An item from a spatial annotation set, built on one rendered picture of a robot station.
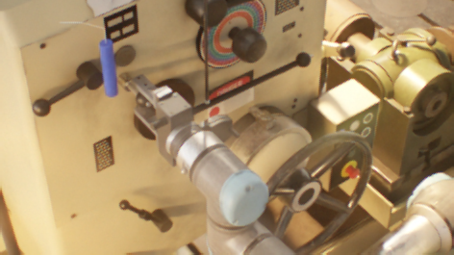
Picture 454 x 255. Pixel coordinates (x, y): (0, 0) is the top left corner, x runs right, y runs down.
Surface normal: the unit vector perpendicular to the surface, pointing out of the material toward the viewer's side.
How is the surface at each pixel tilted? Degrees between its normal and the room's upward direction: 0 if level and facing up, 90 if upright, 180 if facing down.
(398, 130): 90
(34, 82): 90
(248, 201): 85
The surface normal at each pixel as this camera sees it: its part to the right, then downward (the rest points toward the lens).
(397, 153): -0.80, 0.40
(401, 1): 0.00, -0.73
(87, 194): 0.60, 0.55
